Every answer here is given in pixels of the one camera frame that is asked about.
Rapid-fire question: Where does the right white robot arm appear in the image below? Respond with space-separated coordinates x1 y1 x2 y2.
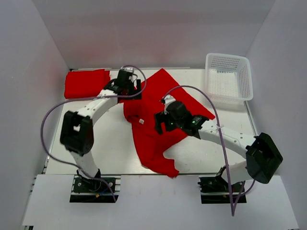
154 100 283 192

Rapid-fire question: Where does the white plastic basket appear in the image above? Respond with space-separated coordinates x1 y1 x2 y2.
204 53 253 104

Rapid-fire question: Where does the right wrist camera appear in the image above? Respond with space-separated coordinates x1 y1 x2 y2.
161 94 176 108

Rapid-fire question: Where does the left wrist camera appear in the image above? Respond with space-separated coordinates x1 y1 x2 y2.
122 67 134 78

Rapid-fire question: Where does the folded red t shirt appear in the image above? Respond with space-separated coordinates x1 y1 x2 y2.
64 69 111 99

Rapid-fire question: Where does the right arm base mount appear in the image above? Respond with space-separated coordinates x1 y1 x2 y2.
198 176 247 204

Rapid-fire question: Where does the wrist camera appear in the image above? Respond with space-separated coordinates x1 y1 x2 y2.
122 67 134 78
161 94 176 108

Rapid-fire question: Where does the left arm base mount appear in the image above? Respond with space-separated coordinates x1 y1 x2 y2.
70 175 120 204

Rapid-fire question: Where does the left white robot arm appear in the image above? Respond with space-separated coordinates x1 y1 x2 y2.
60 66 143 191

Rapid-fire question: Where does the red t shirt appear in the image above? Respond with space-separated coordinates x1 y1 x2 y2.
123 69 215 178
64 69 111 99

